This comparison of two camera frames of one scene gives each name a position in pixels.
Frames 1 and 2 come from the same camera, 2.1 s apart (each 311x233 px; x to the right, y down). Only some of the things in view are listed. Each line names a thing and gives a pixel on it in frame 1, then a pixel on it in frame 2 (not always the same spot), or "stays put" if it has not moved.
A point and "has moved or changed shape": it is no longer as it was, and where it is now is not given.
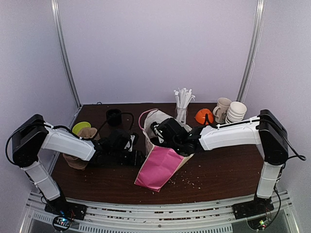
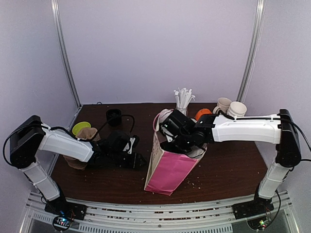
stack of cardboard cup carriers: (87, 133) stays put
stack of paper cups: (236, 112) stays put
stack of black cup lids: (113, 117) stays put
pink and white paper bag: (159, 163) has moved or changed shape
